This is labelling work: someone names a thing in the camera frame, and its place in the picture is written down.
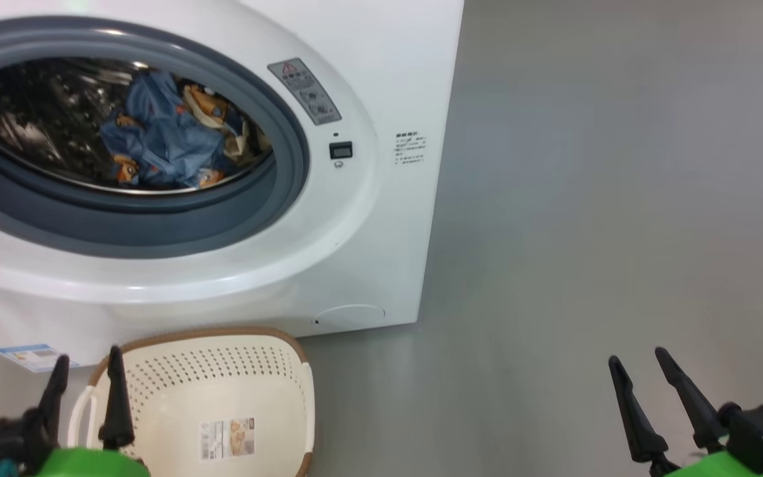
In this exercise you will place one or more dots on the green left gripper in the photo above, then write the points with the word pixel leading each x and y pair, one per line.
pixel 90 465

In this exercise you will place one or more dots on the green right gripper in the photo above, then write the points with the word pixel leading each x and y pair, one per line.
pixel 719 467

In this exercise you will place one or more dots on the blue bear print garment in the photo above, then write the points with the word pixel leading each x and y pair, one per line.
pixel 163 139

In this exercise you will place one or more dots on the light blue cream garment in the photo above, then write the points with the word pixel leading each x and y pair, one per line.
pixel 212 109

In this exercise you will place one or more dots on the steel washing machine drum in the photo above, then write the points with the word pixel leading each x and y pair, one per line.
pixel 37 112

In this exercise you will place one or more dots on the white front-load washing machine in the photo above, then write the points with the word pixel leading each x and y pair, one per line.
pixel 388 232

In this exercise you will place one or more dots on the black square door lock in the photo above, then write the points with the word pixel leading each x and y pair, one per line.
pixel 340 150

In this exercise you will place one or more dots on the blue white energy label sticker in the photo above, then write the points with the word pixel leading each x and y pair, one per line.
pixel 30 356

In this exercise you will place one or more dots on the cream plastic laundry basket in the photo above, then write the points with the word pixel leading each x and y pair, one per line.
pixel 222 391

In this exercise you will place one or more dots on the paper product label sticker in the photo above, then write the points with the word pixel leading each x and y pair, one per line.
pixel 228 438

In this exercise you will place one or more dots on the white round filter cover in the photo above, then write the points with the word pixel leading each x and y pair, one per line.
pixel 352 316

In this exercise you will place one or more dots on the grey warning sticker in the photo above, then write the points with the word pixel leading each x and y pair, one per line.
pixel 305 93

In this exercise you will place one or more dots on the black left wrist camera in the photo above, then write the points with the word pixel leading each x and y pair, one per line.
pixel 7 440

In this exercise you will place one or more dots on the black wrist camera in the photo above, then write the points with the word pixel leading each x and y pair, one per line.
pixel 7 440
pixel 762 430

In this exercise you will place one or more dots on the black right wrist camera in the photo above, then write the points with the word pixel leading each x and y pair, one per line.
pixel 762 430

